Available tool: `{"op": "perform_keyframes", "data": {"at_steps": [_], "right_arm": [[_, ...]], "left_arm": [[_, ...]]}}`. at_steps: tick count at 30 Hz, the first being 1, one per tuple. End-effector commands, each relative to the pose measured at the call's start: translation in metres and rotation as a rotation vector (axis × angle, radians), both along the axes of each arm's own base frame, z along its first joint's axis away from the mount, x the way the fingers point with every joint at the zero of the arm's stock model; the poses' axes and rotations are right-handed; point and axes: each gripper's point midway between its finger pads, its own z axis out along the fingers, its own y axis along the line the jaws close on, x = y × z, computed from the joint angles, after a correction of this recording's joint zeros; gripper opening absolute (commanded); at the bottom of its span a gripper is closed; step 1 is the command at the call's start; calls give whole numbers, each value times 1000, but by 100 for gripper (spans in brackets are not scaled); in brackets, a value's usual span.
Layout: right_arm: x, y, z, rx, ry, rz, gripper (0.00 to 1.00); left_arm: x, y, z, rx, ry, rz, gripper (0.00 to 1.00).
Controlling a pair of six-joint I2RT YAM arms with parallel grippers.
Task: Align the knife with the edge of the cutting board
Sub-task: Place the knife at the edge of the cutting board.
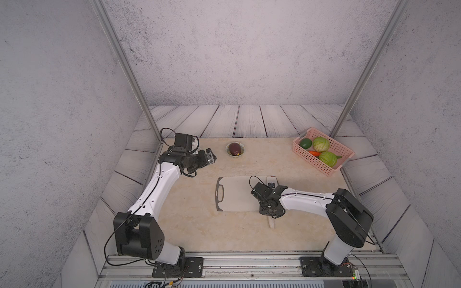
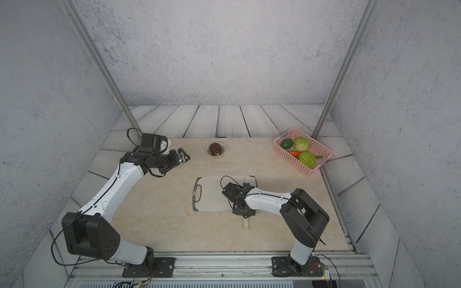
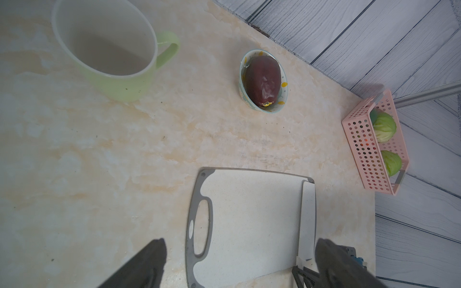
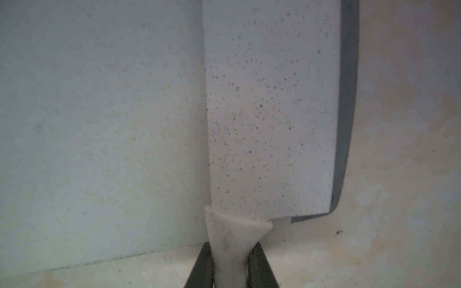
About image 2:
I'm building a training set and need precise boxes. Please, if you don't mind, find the pink plastic basket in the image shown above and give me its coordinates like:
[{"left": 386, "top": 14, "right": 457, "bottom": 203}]
[{"left": 273, "top": 127, "right": 334, "bottom": 176}]

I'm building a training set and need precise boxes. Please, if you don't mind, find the lower green cabbage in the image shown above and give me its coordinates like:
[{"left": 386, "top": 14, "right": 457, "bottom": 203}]
[{"left": 298, "top": 151, "right": 323, "bottom": 168}]

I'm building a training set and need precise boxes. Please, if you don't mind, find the orange carrot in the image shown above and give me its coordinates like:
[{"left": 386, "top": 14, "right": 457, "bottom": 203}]
[{"left": 289, "top": 151, "right": 301, "bottom": 157}]

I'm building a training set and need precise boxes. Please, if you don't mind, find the green cabbage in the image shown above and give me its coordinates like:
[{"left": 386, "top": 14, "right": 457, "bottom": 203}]
[
  {"left": 298, "top": 151, "right": 323, "bottom": 168},
  {"left": 294, "top": 137, "right": 311, "bottom": 152}
]

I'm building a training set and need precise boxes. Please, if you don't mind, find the right aluminium frame post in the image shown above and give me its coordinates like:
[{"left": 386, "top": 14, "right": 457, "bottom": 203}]
[{"left": 313, "top": 0, "right": 379, "bottom": 139}]

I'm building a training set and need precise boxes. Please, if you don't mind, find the dark green avocado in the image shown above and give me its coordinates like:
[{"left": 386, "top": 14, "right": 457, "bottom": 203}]
[{"left": 280, "top": 138, "right": 294, "bottom": 150}]

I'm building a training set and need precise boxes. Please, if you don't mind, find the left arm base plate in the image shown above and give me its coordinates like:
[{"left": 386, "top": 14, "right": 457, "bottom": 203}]
[{"left": 122, "top": 258, "right": 176, "bottom": 278}]

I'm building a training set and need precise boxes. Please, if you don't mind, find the left aluminium frame post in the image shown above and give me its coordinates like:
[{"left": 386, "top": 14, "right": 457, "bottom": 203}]
[{"left": 58, "top": 0, "right": 141, "bottom": 139}]

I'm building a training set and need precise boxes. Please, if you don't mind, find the light green mug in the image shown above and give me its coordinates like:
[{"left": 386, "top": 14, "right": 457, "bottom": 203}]
[{"left": 168, "top": 148, "right": 190, "bottom": 168}]

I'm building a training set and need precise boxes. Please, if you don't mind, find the upper green cabbage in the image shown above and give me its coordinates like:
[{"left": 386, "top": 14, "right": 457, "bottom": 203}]
[{"left": 294, "top": 137, "right": 311, "bottom": 152}]

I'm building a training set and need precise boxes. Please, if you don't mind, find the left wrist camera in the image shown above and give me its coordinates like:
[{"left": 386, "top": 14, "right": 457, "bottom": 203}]
[{"left": 139, "top": 133, "right": 169, "bottom": 154}]

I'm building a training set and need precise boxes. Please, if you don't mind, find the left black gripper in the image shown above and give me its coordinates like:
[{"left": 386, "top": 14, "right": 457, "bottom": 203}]
[{"left": 152, "top": 147, "right": 191, "bottom": 174}]

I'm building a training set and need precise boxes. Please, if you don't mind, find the aluminium frame post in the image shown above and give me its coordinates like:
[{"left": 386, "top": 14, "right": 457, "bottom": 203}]
[
  {"left": 313, "top": 0, "right": 379, "bottom": 139},
  {"left": 58, "top": 0, "right": 141, "bottom": 139}
]

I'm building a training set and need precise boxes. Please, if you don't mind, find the purple eggplant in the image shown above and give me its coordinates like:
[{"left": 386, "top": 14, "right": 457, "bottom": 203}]
[{"left": 209, "top": 142, "right": 223, "bottom": 156}]

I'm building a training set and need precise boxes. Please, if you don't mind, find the small patterned bowl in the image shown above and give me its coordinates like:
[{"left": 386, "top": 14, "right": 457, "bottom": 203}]
[{"left": 206, "top": 142, "right": 225, "bottom": 157}]

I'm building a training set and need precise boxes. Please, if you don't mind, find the white speckled knife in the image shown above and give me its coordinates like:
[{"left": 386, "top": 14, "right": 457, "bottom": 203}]
[{"left": 243, "top": 176, "right": 258, "bottom": 230}]

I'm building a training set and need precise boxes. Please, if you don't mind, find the aluminium mounting rail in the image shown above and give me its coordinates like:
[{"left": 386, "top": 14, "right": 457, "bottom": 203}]
[{"left": 65, "top": 252, "right": 382, "bottom": 288}]

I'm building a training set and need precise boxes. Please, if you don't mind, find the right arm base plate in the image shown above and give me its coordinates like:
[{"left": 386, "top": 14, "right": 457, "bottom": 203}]
[{"left": 271, "top": 256, "right": 325, "bottom": 277}]

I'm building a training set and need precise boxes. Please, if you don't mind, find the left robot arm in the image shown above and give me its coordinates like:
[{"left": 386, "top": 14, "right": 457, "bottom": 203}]
[{"left": 61, "top": 148, "right": 190, "bottom": 270}]

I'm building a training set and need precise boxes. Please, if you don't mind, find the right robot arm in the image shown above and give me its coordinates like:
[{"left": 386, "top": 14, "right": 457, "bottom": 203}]
[{"left": 222, "top": 182, "right": 330, "bottom": 266}]

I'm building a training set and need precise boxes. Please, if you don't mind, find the grey-rimmed white cutting board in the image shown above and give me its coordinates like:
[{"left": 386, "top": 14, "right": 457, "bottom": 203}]
[{"left": 192, "top": 176, "right": 258, "bottom": 212}]

